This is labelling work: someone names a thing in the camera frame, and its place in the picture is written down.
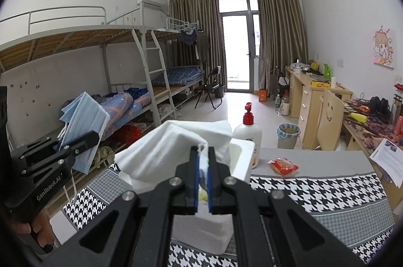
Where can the white metal bunk bed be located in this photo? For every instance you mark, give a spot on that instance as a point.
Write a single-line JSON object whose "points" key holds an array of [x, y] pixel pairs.
{"points": [[63, 40], [171, 34]]}

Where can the printed paper sheet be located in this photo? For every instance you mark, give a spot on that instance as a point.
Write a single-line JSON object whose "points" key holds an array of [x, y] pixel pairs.
{"points": [[390, 160]]}

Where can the blue checked mattress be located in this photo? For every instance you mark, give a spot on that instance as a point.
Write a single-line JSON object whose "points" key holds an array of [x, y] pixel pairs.
{"points": [[179, 75]]}

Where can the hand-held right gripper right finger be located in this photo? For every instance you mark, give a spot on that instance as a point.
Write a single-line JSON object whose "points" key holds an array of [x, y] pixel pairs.
{"points": [[210, 188]]}

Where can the wooden desk with patterned cloth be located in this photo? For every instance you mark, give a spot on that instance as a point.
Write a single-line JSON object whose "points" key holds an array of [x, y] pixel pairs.
{"points": [[352, 136]]}

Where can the wooden desk with drawers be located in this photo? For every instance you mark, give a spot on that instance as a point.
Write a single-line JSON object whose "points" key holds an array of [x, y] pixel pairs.
{"points": [[308, 103]]}

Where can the black folding chair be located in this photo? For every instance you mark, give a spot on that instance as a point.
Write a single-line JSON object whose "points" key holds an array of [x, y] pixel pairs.
{"points": [[214, 75]]}

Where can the green bottle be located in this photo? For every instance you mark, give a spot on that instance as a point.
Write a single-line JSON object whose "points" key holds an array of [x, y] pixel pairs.
{"points": [[326, 70]]}

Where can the orange bag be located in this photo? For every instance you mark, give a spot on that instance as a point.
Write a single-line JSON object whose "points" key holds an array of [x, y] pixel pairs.
{"points": [[263, 95]]}

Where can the yellow tool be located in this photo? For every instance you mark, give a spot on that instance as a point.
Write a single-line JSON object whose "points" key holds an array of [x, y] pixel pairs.
{"points": [[358, 117]]}

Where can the blue face mask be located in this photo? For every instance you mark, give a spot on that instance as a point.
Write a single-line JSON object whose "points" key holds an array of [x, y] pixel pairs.
{"points": [[85, 116]]}

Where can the trash bin with blue liner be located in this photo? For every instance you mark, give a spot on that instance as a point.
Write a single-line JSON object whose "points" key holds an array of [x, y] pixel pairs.
{"points": [[288, 138]]}

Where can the glass balcony door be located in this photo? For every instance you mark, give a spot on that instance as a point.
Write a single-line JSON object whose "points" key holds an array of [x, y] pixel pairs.
{"points": [[236, 50]]}

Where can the red cloth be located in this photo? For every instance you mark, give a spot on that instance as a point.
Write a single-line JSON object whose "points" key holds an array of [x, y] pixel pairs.
{"points": [[130, 133]]}

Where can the cartoon wall poster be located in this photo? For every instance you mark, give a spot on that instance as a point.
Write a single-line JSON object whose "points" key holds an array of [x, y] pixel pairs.
{"points": [[384, 46]]}

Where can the white lotion pump bottle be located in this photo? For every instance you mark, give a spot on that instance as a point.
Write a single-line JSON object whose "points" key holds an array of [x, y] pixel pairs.
{"points": [[248, 138]]}

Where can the blue patterned quilt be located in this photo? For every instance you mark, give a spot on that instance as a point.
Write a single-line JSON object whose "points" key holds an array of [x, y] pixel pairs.
{"points": [[122, 106]]}

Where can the white cloth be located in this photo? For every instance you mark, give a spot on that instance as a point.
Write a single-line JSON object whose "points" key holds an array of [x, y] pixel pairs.
{"points": [[157, 147]]}

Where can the yellow box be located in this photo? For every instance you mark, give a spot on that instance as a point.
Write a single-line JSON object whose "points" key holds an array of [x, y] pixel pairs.
{"points": [[320, 84]]}

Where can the person's left hand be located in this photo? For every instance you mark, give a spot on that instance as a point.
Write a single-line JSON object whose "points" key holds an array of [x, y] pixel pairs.
{"points": [[45, 229]]}

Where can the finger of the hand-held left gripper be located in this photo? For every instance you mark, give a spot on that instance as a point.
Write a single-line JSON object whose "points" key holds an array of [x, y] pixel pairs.
{"points": [[85, 141]]}

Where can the hanging dark clothes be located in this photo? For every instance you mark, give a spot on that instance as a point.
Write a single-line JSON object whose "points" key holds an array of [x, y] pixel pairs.
{"points": [[189, 37]]}

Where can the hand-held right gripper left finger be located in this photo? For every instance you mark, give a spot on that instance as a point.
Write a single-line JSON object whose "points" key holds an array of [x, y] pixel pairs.
{"points": [[196, 179]]}

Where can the houndstooth tablecloth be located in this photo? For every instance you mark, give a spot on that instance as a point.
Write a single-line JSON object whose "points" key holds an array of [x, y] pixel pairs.
{"points": [[314, 191]]}

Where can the white foam box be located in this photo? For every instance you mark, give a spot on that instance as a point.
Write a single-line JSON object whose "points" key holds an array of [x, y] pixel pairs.
{"points": [[242, 157]]}

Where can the cluster of toiletry bottles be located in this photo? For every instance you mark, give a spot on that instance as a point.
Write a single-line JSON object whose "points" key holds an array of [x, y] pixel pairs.
{"points": [[397, 116]]}

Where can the black headphones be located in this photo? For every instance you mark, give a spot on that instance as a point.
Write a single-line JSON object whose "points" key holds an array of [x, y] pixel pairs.
{"points": [[379, 105]]}

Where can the brown curtain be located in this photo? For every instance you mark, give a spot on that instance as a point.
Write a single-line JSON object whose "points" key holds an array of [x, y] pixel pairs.
{"points": [[280, 34], [195, 12]]}

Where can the red snack packet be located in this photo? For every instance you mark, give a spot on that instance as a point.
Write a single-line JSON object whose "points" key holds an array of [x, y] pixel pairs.
{"points": [[283, 167]]}

